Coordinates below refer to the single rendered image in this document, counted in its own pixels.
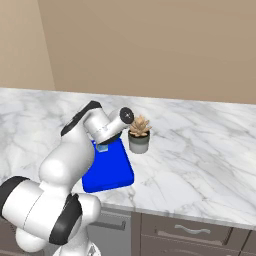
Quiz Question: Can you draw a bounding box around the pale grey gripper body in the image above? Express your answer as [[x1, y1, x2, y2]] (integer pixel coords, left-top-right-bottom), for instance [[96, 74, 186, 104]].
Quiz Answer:
[[95, 142, 110, 153]]

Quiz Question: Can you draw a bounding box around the blue tray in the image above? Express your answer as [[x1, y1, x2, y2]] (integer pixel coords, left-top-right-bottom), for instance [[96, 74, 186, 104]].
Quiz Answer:
[[81, 137, 135, 194]]

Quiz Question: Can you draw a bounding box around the succulent in grey pot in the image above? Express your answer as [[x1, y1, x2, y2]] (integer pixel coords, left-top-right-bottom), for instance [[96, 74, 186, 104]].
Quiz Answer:
[[127, 114, 153, 155]]

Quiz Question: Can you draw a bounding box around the grey dishwasher front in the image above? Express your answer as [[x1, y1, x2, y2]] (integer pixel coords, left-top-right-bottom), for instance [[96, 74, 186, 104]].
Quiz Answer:
[[87, 207, 133, 256]]

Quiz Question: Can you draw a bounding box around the brown drawer front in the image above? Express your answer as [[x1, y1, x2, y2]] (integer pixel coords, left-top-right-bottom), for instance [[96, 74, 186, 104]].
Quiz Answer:
[[140, 234, 244, 256], [140, 213, 252, 252]]

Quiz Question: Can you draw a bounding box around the brown cupboard door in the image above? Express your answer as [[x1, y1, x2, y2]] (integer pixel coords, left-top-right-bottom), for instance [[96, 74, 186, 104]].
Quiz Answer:
[[240, 229, 256, 256]]

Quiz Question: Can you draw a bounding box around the dark dishwasher handle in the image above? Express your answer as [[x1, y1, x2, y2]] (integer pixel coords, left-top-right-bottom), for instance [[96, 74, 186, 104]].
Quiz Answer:
[[89, 218, 128, 232]]

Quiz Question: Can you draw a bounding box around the silver wavy drawer handle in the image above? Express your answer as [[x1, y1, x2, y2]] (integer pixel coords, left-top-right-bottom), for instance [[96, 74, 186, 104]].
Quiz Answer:
[[173, 223, 212, 235]]

